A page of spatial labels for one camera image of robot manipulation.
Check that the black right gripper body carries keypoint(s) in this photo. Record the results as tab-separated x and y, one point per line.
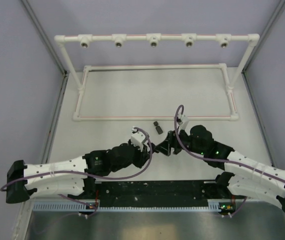
173	139

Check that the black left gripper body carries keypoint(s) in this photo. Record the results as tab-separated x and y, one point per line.
138	159

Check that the small black water faucet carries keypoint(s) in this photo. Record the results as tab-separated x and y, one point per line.
158	128

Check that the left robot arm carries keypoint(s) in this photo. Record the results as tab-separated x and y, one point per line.
75	177

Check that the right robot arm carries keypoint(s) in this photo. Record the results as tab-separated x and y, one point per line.
241	176

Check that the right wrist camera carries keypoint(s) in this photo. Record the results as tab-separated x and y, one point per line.
182	121

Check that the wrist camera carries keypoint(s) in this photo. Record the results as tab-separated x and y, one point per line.
182	121
138	138

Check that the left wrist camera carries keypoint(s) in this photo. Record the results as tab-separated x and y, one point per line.
138	138

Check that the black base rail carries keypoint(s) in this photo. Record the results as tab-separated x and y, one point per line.
149	194

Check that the grey slotted cable duct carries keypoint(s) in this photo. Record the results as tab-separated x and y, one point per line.
61	205

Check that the white PVC pipe frame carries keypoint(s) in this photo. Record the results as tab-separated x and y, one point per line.
189	39

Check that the right aluminium frame post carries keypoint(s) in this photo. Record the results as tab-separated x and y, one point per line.
265	80

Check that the aluminium frame post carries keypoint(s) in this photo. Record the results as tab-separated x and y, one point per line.
50	136
265	80

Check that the left aluminium frame post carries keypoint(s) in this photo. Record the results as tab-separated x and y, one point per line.
50	136

